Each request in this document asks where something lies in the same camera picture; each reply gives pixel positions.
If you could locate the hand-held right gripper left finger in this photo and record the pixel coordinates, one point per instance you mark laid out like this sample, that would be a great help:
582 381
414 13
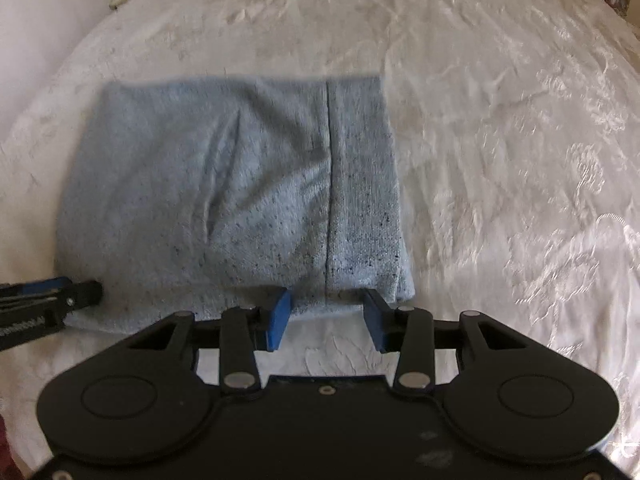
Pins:
278 320

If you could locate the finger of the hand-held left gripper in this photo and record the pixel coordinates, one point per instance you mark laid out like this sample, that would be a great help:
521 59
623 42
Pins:
82 294

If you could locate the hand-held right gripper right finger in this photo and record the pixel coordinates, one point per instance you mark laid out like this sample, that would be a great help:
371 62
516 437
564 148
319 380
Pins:
375 317

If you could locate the grey pants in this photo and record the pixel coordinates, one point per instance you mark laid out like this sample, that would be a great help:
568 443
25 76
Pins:
200 185

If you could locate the person's dark red clothing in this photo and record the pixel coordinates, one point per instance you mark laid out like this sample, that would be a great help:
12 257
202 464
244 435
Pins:
4 452

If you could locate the cream bedspread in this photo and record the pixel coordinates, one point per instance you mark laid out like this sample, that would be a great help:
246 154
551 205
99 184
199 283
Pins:
500 160

